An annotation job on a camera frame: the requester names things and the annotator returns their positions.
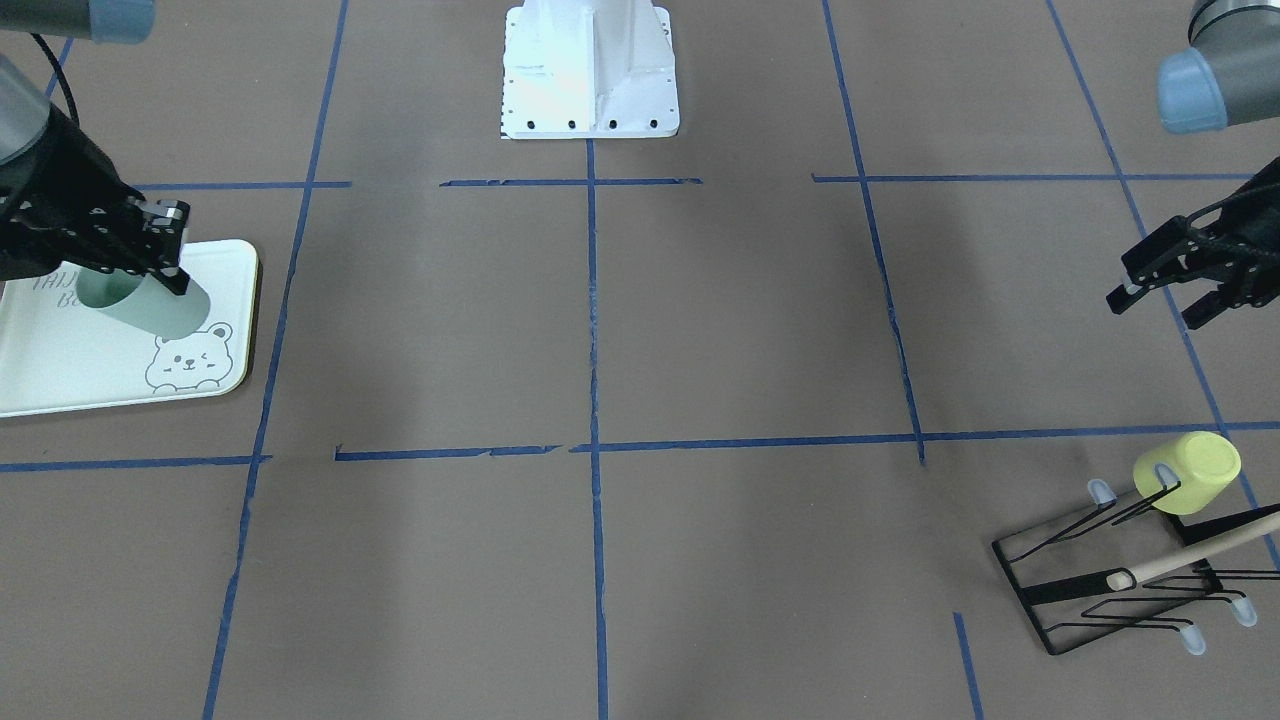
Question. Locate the cream bear tray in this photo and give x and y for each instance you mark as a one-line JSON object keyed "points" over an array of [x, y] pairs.
{"points": [[59, 356]]}

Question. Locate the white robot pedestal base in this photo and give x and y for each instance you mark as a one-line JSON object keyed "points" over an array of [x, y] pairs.
{"points": [[588, 69]]}

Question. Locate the pale green cup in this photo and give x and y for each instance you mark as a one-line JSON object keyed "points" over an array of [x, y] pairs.
{"points": [[144, 303]]}

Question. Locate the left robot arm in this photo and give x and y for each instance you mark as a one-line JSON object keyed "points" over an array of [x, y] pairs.
{"points": [[1226, 77]]}

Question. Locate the black wire cup rack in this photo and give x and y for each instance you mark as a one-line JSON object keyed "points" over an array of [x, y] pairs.
{"points": [[1119, 564]]}

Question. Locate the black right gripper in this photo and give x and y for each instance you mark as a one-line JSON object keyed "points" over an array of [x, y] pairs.
{"points": [[58, 205]]}

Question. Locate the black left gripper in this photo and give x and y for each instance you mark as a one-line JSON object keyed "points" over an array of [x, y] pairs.
{"points": [[1243, 247]]}

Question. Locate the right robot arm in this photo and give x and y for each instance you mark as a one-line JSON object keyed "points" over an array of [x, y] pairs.
{"points": [[25, 104]]}

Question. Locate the yellow cup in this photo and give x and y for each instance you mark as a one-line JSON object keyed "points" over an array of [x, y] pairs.
{"points": [[1182, 476]]}

